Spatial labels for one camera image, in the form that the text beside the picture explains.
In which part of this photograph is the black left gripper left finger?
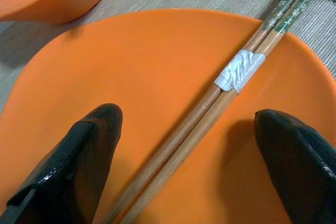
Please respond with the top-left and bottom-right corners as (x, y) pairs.
(0, 103), (124, 224)

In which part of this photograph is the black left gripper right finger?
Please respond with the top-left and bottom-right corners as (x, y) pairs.
(254, 109), (336, 224)

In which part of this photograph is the bamboo chopstick green patterned end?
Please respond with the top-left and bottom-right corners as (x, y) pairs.
(101, 0), (322, 224)
(119, 0), (335, 224)

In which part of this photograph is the grey tape strip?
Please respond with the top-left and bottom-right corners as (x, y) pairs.
(214, 49), (266, 94)

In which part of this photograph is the orange plastic plate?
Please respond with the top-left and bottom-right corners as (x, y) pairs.
(0, 8), (336, 224)

